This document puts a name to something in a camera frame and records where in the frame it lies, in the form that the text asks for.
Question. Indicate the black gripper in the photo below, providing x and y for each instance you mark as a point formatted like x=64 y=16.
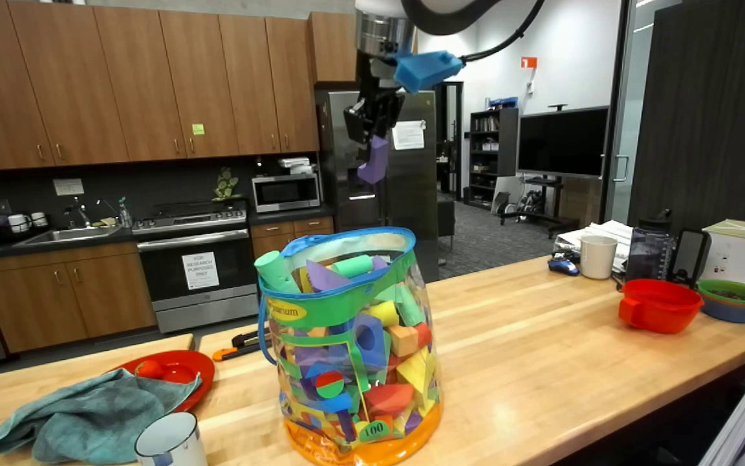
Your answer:
x=381 y=92

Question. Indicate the purple foam block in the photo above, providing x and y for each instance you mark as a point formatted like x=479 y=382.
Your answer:
x=376 y=162

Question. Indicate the clear bag of foam blocks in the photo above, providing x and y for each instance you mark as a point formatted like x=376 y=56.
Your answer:
x=351 y=363

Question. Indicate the paper note on refrigerator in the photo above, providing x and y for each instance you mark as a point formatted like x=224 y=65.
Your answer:
x=411 y=136

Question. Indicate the stainless steel refrigerator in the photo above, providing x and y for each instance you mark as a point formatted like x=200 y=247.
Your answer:
x=407 y=197

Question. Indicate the silver microwave oven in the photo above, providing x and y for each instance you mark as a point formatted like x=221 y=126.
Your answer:
x=285 y=192

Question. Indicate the black bookshelf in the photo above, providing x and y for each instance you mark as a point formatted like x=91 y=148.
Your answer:
x=493 y=157

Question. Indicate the brown lower cabinet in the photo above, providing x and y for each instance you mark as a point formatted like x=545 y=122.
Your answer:
x=67 y=300
x=292 y=235

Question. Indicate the small potted plant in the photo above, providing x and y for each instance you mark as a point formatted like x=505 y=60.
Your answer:
x=227 y=188

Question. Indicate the purple foam wedge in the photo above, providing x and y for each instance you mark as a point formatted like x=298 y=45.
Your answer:
x=324 y=278

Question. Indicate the green cabinet sticker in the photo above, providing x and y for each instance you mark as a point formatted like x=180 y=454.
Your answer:
x=197 y=131

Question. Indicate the green foam cylinder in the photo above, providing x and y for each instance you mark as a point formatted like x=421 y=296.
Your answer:
x=275 y=274

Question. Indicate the black television screen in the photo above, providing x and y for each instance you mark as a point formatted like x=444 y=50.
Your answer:
x=562 y=143

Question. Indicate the paper note on stove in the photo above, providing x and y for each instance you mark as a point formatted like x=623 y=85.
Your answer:
x=200 y=271

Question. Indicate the stainless steel stove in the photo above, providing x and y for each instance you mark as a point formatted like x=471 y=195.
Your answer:
x=196 y=274

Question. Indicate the small blue object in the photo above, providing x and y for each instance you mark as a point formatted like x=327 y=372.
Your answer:
x=562 y=266

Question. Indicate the brown upper cabinets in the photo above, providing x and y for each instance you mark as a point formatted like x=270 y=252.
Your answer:
x=131 y=86

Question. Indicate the white paper cup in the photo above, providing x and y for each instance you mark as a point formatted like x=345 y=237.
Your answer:
x=600 y=257

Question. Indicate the red bowl left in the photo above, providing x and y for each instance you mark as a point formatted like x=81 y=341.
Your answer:
x=180 y=367

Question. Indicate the red bowl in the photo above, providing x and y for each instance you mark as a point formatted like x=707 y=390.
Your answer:
x=180 y=367
x=659 y=303

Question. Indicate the black mesh organizer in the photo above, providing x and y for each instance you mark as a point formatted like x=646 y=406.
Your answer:
x=651 y=254

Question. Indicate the kitchen sink faucet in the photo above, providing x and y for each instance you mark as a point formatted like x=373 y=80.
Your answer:
x=77 y=221

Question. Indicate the red bowl right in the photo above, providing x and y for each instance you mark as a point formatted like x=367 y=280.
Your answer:
x=659 y=303

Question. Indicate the black phone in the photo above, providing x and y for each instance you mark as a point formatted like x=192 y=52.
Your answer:
x=689 y=257

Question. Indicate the white enamel mug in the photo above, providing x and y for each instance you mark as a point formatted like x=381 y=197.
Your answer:
x=169 y=441

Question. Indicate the white box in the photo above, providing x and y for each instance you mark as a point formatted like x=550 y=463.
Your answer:
x=741 y=250

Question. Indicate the green bowl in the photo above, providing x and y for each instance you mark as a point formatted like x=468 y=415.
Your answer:
x=734 y=291

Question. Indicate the teal cloth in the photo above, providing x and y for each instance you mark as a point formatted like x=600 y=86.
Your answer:
x=90 y=419

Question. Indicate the blue bowl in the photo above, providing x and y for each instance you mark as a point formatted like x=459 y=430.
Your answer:
x=734 y=314

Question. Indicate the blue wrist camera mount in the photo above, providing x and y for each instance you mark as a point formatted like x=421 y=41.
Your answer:
x=428 y=72

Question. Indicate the red wall sign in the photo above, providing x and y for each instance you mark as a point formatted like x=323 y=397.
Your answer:
x=530 y=63

